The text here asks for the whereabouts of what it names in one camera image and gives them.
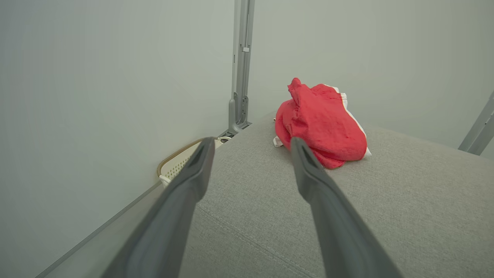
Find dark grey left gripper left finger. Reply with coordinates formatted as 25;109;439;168
101;137;215;278

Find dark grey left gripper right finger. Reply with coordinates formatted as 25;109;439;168
290;137;404;278

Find red shorts with white band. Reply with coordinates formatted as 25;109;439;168
309;147;372;170

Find red basketball jersey white trim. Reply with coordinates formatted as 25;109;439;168
273;78;372;170

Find grey fabric sofa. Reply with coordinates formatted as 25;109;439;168
170;111;494;278

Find cream perforated laundry basket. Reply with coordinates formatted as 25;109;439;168
157;136;232;186

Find grey metal frame stand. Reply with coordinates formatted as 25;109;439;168
227;0;255;136

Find grey double metal post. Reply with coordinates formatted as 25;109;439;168
458;91;494;156

